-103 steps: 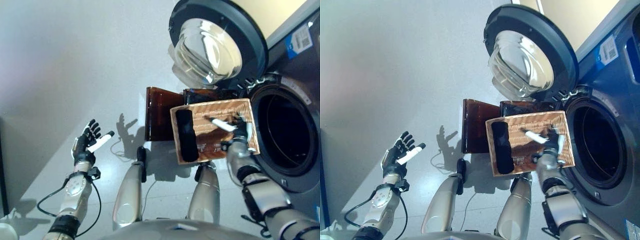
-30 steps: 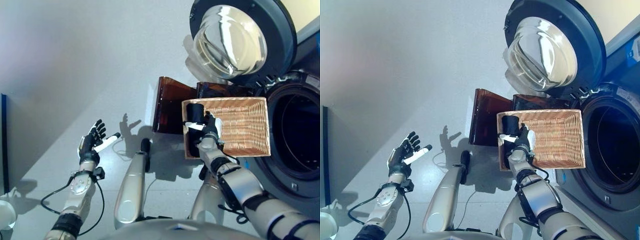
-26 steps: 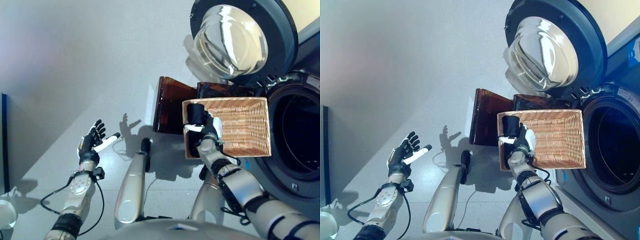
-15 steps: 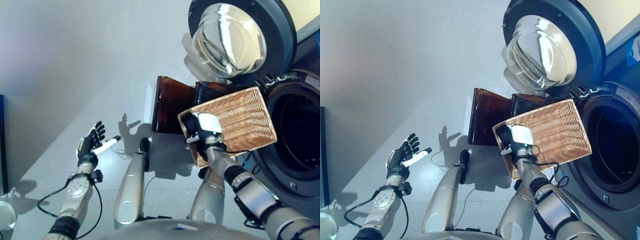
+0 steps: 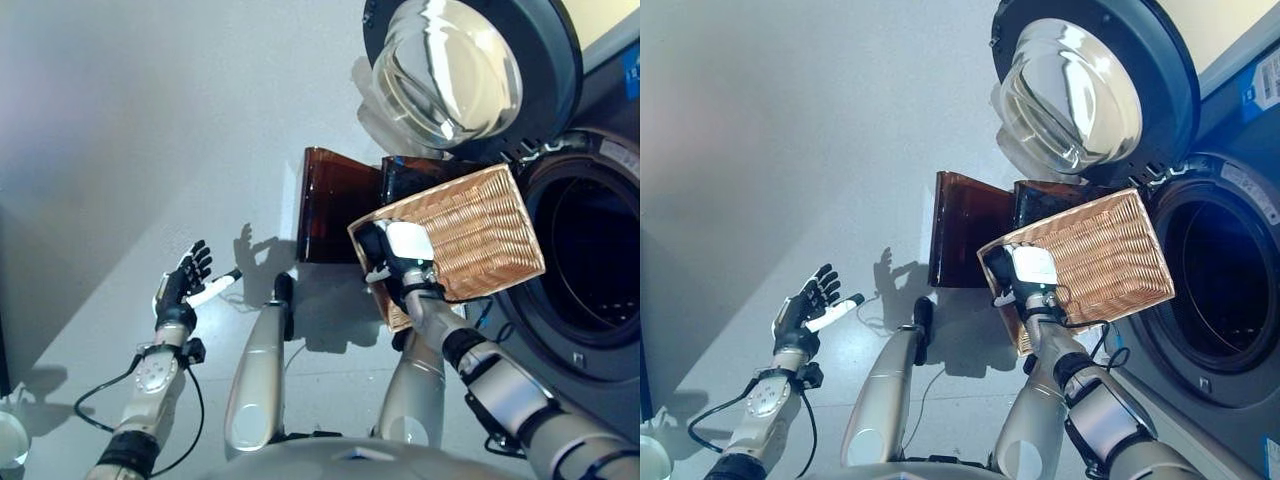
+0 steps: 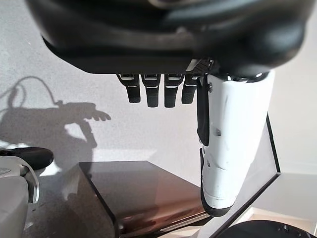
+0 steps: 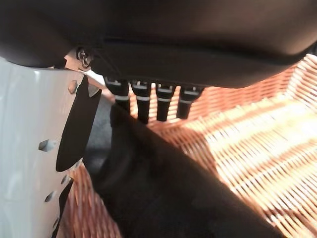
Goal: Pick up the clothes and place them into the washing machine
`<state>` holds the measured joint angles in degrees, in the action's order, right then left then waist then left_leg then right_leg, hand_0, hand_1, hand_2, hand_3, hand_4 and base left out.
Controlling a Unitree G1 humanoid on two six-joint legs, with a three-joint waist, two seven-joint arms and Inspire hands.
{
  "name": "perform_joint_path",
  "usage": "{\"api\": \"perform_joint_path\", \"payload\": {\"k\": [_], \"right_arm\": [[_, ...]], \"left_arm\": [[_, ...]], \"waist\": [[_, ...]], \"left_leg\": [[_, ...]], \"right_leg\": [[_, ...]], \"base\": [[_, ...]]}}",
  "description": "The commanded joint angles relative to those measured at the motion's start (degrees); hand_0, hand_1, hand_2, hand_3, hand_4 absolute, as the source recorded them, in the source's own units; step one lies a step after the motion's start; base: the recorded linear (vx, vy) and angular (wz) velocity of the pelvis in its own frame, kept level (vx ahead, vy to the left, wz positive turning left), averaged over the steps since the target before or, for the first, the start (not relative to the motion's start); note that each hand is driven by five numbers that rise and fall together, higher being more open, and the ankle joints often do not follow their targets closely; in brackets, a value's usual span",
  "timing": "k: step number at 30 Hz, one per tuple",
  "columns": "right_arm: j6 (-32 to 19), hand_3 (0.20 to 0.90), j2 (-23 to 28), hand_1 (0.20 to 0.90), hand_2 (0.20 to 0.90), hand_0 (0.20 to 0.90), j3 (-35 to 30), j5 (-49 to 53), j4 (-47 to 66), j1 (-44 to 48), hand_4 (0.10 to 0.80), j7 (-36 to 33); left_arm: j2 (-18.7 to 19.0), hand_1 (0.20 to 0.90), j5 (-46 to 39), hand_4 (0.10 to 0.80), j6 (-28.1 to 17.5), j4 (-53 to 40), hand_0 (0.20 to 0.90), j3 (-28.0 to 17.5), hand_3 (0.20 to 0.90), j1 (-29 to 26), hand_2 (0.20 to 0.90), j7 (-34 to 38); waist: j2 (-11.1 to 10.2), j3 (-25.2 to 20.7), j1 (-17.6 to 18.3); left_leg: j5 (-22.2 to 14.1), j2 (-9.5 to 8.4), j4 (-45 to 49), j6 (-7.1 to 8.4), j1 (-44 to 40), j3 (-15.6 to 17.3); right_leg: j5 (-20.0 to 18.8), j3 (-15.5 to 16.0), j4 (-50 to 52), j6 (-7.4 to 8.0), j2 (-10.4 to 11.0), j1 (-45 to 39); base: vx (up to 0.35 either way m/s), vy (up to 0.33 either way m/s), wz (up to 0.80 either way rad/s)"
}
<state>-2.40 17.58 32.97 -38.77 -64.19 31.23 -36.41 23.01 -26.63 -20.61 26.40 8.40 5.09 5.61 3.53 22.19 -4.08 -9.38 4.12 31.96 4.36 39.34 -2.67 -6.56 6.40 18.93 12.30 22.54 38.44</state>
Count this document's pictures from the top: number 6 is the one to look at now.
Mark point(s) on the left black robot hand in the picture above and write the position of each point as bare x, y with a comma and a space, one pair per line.
148, 32

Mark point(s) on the round glass washing machine door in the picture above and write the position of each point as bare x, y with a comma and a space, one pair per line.
267, 230

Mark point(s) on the brown acrylic stool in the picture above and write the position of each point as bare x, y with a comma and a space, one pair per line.
138, 188

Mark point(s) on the black baseboard strip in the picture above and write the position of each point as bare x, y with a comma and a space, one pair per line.
273, 148

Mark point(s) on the left silver robot leg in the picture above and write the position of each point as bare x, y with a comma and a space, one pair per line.
15, 198

